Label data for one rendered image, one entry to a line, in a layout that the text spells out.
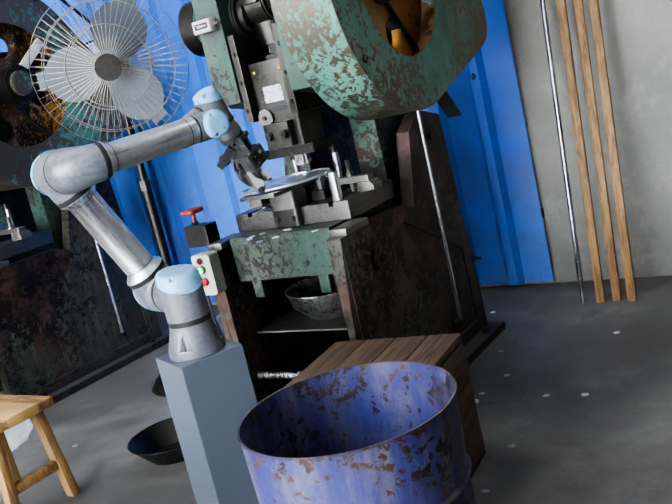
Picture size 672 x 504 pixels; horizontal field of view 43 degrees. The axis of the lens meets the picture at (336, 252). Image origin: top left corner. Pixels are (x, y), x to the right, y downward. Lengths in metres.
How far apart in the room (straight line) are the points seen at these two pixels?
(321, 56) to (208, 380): 0.90
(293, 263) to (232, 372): 0.52
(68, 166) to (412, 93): 1.00
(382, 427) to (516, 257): 2.07
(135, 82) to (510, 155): 1.57
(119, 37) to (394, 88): 1.25
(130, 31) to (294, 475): 2.18
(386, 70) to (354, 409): 1.01
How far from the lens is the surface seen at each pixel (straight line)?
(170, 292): 2.24
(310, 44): 2.32
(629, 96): 3.59
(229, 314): 2.81
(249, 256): 2.76
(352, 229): 2.52
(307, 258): 2.63
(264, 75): 2.77
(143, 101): 3.39
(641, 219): 3.68
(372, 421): 1.85
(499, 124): 3.72
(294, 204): 2.68
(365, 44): 2.34
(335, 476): 1.46
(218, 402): 2.29
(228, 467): 2.34
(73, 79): 3.40
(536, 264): 3.81
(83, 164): 2.16
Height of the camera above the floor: 1.07
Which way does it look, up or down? 11 degrees down
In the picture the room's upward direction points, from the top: 13 degrees counter-clockwise
